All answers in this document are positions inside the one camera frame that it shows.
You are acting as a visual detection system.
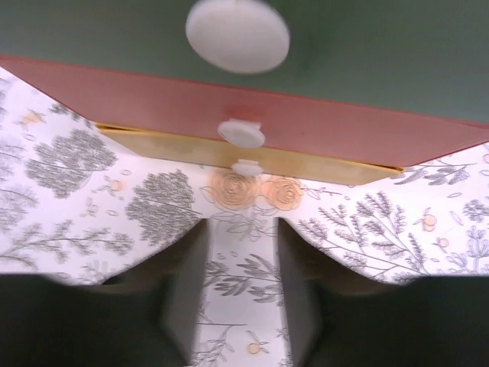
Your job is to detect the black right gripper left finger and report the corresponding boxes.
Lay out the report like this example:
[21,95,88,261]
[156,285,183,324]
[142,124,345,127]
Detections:
[1,220,209,366]

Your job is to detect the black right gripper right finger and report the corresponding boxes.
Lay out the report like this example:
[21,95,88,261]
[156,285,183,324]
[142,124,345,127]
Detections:
[277,219,488,366]

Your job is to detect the red drawer box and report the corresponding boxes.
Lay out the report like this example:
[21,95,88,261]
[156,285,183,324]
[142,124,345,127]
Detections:
[1,56,488,167]

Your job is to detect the green drawer box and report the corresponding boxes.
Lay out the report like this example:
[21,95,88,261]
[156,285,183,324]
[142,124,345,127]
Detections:
[1,1,488,124]

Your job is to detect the floral patterned table mat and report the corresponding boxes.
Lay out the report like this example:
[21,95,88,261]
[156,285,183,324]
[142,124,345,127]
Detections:
[1,71,488,366]

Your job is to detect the yellow drawer box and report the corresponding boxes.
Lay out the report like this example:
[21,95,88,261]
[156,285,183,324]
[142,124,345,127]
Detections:
[96,124,403,186]

